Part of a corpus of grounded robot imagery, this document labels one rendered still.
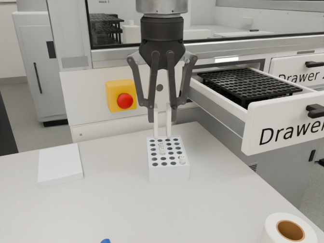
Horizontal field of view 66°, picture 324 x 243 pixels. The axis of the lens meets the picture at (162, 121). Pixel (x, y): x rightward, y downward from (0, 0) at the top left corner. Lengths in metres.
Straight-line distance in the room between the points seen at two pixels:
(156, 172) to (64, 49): 0.36
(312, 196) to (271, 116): 1.37
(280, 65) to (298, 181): 0.63
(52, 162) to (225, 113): 0.40
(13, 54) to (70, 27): 3.44
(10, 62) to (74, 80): 3.45
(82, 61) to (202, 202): 0.42
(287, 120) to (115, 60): 0.42
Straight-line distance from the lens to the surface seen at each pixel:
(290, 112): 0.56
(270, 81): 0.76
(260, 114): 0.50
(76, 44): 0.64
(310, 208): 1.78
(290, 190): 1.36
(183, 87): 0.49
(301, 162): 1.29
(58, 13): 0.64
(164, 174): 0.53
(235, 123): 0.57
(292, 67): 0.96
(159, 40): 0.44
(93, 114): 0.70
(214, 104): 0.63
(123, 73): 0.67
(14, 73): 4.12
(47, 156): 0.64
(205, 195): 0.52
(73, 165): 0.59
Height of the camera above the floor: 1.11
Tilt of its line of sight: 26 degrees down
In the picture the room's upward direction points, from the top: straight up
